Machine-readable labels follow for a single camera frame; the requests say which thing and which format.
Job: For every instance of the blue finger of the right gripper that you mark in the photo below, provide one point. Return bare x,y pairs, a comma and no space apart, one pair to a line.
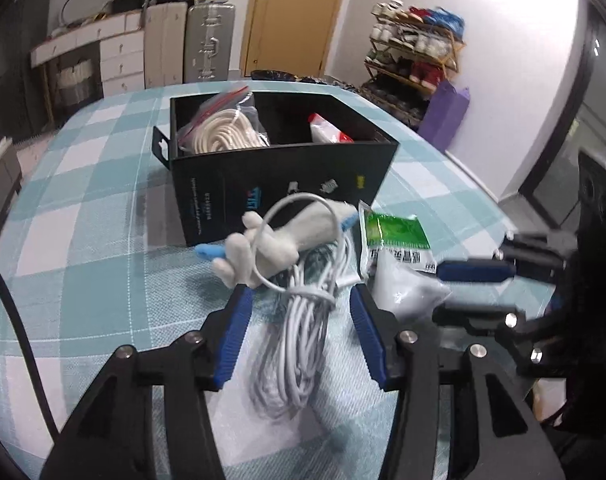
475,271
476,319

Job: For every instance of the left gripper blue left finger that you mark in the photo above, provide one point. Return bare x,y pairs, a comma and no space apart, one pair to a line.
109,433

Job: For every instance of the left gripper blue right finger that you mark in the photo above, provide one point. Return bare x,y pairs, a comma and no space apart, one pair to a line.
494,434

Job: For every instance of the green white sachet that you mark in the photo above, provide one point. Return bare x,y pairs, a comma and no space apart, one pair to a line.
403,237

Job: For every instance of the red white packet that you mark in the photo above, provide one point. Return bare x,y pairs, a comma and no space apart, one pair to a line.
324,132

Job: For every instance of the black cardboard box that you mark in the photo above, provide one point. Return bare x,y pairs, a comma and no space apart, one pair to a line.
213,191

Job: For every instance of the white printed sachet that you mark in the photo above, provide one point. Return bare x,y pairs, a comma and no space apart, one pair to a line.
406,293

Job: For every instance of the white blue plush toy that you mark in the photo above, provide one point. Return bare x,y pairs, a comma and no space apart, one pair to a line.
261,252

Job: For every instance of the purple bag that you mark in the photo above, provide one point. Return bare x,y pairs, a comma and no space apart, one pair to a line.
444,115

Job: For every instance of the teal plaid tablecloth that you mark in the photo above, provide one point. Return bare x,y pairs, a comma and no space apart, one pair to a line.
94,255

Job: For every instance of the wooden shoe rack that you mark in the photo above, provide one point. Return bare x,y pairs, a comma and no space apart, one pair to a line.
412,51

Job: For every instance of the black floor basket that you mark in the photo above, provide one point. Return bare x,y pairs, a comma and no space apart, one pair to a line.
272,75

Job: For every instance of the wooden door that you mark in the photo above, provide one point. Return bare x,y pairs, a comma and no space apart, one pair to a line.
289,35

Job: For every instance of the silver suitcase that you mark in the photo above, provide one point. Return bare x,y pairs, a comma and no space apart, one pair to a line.
208,37

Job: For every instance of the striped laundry basket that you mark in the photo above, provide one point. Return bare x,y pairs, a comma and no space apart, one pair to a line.
75,84

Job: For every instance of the beige suitcase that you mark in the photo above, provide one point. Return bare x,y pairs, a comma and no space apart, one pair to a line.
164,40

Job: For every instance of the white drawer desk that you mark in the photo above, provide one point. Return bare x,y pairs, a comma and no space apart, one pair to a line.
114,47

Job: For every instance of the oval white mirror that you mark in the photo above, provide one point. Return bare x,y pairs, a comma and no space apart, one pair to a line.
78,10

